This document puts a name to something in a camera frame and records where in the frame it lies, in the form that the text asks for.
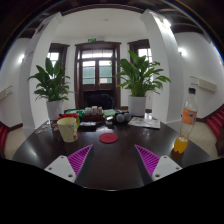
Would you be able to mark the flat round red coaster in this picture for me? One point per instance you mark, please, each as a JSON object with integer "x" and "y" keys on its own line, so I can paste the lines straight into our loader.
{"x": 108, "y": 138}

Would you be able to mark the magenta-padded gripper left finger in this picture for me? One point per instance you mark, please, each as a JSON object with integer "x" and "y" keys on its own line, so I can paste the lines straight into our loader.
{"x": 63, "y": 166}

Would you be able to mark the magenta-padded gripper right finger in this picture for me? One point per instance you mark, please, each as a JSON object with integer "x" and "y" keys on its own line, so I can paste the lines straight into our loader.
{"x": 163, "y": 166}

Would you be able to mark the cream paper cup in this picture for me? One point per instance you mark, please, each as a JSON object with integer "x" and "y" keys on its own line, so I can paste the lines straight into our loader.
{"x": 68, "y": 130}

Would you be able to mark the dark framed window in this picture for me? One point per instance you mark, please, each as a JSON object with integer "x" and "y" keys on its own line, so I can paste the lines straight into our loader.
{"x": 144, "y": 51}
{"x": 53, "y": 56}

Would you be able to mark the clear orange drink bottle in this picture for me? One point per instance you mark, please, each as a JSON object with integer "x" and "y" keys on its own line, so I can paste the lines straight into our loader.
{"x": 189, "y": 116}

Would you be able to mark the small potted leafy plant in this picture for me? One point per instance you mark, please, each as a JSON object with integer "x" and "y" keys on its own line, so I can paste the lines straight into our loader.
{"x": 55, "y": 110}

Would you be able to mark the red sofa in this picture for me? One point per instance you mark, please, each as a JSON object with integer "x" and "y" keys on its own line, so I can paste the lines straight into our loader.
{"x": 2, "y": 138}
{"x": 216, "y": 121}

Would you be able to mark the grey ball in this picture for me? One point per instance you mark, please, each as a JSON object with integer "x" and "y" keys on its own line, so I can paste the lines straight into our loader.
{"x": 128, "y": 117}
{"x": 120, "y": 118}

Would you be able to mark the large potted leafy plant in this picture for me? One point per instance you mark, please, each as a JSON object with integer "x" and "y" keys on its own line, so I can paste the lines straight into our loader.
{"x": 136, "y": 105}

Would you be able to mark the white printed paper sheet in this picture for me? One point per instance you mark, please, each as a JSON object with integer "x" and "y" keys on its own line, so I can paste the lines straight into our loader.
{"x": 144, "y": 122}

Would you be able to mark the red box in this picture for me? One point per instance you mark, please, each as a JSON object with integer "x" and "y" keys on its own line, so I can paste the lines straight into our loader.
{"x": 68, "y": 115}

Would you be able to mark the black chair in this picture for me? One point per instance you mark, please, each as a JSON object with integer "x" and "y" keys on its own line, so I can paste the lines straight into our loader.
{"x": 98, "y": 99}

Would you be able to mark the wall lamp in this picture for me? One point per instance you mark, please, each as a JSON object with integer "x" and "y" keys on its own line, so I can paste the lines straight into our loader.
{"x": 182, "y": 51}
{"x": 21, "y": 59}

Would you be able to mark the green exit sign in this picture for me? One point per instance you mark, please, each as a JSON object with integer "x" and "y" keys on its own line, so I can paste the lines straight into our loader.
{"x": 92, "y": 40}

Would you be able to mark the flat black device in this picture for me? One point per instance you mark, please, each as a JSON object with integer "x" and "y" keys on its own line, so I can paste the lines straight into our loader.
{"x": 87, "y": 124}

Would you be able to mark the green book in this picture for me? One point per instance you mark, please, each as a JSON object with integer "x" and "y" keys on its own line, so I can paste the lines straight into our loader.
{"x": 109, "y": 112}

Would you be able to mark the dark wooden glazed door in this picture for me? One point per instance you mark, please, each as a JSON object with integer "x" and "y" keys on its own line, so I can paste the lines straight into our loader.
{"x": 96, "y": 71}

